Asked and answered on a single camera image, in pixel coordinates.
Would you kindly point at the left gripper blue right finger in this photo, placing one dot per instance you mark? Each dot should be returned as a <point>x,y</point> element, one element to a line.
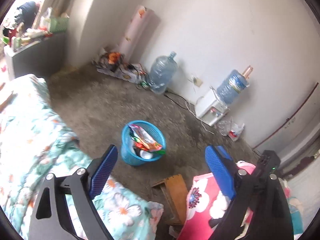
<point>258,207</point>

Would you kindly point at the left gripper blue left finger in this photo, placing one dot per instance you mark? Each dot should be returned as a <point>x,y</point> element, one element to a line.
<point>51,218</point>

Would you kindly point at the blue plastic trash basket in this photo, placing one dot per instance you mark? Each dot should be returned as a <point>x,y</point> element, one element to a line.
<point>136,157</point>

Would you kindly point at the white plastic bag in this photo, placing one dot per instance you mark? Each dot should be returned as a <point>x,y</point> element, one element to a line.
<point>228,128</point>

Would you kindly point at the pink floral blanket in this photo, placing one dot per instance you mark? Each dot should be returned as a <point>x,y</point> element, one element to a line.
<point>205,201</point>

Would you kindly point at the white water dispenser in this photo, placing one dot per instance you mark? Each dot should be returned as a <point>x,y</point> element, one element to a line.
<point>210,109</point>

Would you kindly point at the floral teal quilt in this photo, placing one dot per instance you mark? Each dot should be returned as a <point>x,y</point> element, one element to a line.
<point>35,141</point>

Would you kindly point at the blue jug on dispenser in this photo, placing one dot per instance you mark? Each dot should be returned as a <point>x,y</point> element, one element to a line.
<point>231,87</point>

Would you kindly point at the small wooden stool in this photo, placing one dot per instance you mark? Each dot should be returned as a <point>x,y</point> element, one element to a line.
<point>175,192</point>

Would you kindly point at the colourful snack wrapper in basket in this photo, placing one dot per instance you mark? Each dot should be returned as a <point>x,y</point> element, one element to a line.
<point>143,141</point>

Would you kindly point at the empty blue water jug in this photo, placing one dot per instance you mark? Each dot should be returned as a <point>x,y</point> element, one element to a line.
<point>161,73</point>

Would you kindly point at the dark grey cabinet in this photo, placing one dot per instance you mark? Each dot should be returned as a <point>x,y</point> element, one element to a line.
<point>42,57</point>

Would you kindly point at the orange item pile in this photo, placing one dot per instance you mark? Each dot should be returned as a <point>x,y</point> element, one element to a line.
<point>111,61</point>

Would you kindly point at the red thermos bottle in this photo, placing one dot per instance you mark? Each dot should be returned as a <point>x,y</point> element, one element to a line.
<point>11,34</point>

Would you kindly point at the pink rolled wallpaper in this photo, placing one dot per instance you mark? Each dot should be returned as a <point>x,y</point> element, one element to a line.
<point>134,30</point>

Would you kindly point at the green plastic basket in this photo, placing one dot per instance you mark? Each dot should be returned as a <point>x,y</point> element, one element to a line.
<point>57,25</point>

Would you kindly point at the black clothes pile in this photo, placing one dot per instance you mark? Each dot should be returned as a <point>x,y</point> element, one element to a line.
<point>26,14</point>

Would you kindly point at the wall power socket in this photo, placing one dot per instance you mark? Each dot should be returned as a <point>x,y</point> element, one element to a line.
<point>196,81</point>

